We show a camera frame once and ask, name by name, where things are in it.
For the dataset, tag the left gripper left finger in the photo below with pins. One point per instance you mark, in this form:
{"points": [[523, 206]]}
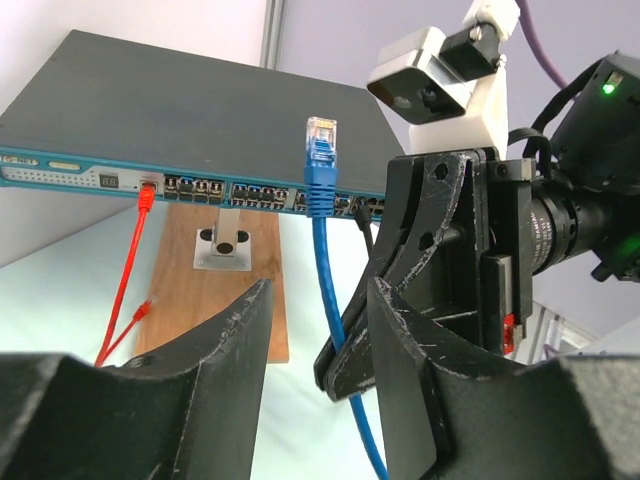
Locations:
{"points": [[186, 410]]}

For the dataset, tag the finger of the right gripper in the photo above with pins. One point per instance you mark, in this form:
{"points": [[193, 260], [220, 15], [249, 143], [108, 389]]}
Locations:
{"points": [[341, 375]]}

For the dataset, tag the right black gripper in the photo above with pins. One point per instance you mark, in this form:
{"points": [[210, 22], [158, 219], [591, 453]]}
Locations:
{"points": [[454, 242]]}

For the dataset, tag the metal switch mount bracket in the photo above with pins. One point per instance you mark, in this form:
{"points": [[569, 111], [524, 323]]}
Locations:
{"points": [[224, 246]]}

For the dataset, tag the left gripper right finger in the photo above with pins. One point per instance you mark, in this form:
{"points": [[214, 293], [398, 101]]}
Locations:
{"points": [[451, 410]]}

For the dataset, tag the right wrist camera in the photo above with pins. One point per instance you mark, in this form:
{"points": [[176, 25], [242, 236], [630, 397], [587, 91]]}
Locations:
{"points": [[451, 89]]}

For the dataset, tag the wooden base board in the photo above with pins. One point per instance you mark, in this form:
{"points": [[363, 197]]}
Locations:
{"points": [[186, 296]]}

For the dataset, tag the black network switch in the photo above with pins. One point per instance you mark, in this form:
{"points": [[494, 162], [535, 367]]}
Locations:
{"points": [[109, 116]]}

